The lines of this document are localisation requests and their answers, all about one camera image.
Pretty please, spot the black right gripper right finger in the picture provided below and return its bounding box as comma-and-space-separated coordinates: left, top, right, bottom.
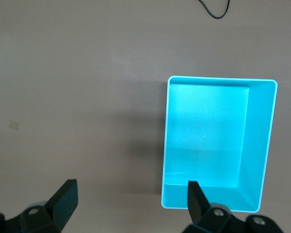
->
184, 181, 248, 233

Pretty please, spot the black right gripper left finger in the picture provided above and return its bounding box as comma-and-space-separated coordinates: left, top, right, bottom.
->
5, 179, 79, 233

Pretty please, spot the thin black cable loop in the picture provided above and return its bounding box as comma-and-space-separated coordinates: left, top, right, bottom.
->
198, 0, 230, 19

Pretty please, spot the blue plastic storage box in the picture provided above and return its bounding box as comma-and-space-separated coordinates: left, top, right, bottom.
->
161, 75, 278, 214

